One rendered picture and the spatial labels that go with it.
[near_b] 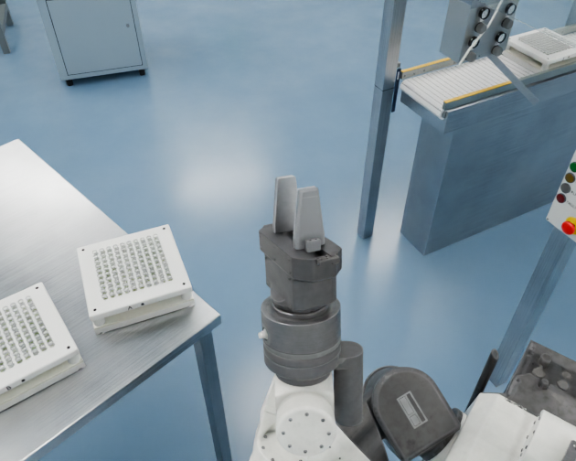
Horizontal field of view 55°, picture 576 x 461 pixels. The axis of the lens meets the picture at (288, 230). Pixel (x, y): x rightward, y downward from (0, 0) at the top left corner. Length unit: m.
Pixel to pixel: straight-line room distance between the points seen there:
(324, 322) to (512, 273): 2.35
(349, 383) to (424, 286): 2.07
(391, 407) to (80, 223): 1.17
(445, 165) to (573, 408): 1.72
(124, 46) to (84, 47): 0.27
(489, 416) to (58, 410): 0.89
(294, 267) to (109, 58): 3.84
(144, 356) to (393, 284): 1.58
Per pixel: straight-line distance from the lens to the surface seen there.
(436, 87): 2.36
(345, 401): 0.66
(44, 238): 1.71
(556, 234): 1.87
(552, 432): 0.72
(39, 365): 1.33
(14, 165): 2.04
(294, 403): 0.62
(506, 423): 0.84
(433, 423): 0.82
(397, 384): 0.80
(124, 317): 1.40
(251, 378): 2.34
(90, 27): 4.21
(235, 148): 3.48
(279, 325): 0.58
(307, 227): 0.54
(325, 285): 0.56
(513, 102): 2.48
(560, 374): 0.92
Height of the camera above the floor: 1.99
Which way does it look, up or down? 43 degrees down
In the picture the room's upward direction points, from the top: straight up
